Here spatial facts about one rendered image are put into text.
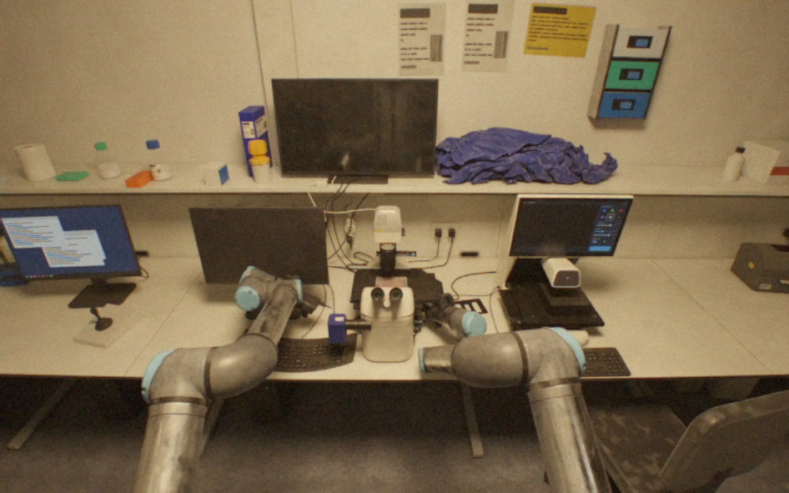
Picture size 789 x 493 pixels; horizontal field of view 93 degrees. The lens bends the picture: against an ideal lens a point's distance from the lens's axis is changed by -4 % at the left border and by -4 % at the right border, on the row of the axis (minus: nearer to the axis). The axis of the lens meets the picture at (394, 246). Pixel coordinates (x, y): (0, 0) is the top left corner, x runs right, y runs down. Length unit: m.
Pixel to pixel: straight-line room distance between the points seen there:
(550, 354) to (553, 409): 0.11
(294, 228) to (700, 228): 2.17
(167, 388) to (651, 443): 1.72
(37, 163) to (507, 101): 2.29
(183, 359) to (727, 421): 1.42
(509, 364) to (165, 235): 2.03
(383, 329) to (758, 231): 2.24
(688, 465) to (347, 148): 1.68
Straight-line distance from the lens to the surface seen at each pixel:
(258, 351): 0.97
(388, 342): 1.51
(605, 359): 1.77
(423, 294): 1.58
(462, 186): 1.81
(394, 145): 1.82
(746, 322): 2.38
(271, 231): 1.64
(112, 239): 2.08
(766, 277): 2.65
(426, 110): 1.80
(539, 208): 1.59
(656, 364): 1.88
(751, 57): 2.65
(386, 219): 1.45
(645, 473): 1.87
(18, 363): 2.16
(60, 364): 2.04
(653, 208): 2.49
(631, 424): 2.00
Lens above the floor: 1.89
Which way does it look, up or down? 30 degrees down
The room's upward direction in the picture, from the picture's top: straight up
